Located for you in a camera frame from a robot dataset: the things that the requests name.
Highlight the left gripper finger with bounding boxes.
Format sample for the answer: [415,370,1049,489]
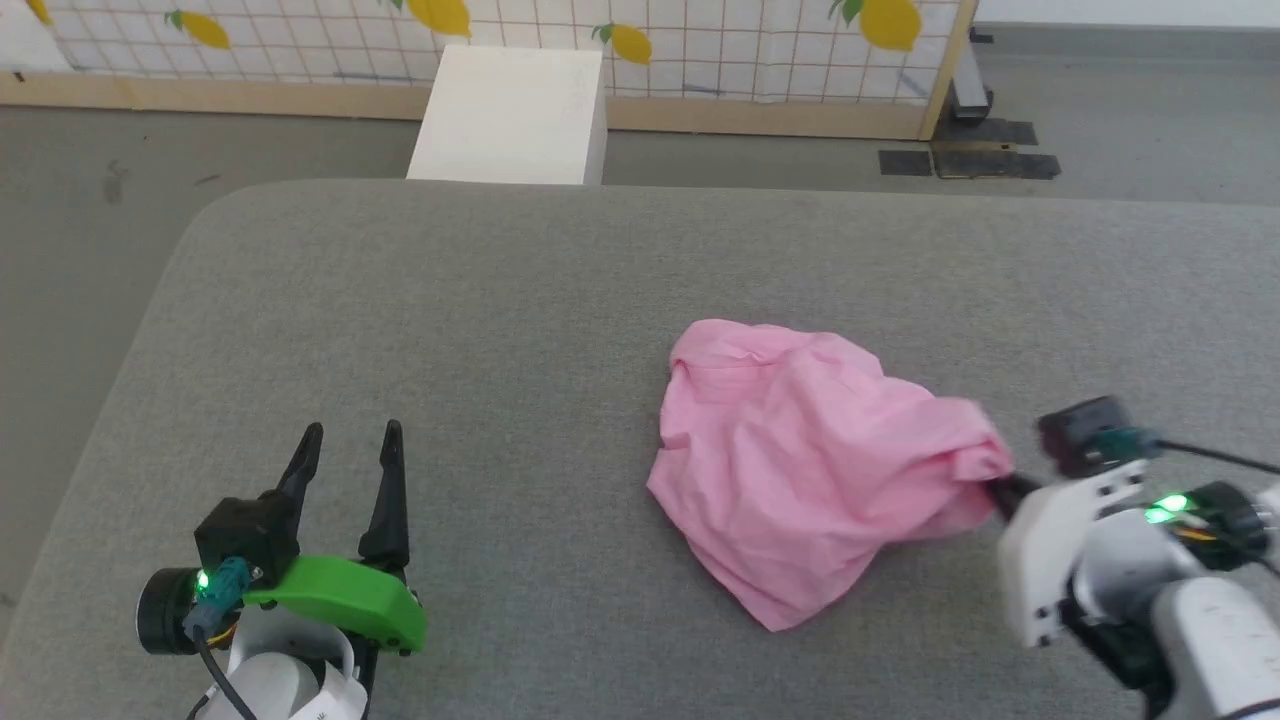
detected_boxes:
[357,419,412,573]
[262,422,325,531]

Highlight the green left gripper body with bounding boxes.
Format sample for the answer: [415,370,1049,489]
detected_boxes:
[243,556,430,656]

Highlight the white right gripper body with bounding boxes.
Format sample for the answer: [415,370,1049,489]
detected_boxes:
[997,460,1151,650]

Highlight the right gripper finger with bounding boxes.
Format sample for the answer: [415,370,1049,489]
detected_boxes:
[985,472,1043,523]

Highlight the pink garment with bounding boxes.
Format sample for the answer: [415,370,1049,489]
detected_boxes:
[646,319,1016,633]

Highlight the long black floor tape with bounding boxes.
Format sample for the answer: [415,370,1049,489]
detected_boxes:
[932,149,1063,182]

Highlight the black floor tape under leg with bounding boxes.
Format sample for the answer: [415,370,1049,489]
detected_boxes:
[938,117,1040,148]

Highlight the white box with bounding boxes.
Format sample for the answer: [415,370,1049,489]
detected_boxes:
[406,44,609,187]

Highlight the grey metal stand leg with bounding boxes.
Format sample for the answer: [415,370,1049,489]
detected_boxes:
[950,28,997,122]

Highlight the lemon-patterned grid fence panel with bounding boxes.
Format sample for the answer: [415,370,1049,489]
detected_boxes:
[0,0,979,142]

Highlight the lemon print grid sheet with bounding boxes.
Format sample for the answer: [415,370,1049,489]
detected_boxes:
[0,0,963,107]

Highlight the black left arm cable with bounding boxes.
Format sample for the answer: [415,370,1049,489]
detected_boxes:
[183,560,261,720]

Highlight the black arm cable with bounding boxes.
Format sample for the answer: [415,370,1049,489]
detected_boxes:
[183,560,261,720]
[1130,430,1280,476]

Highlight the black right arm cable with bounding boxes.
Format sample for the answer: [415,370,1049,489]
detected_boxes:
[1130,430,1280,476]

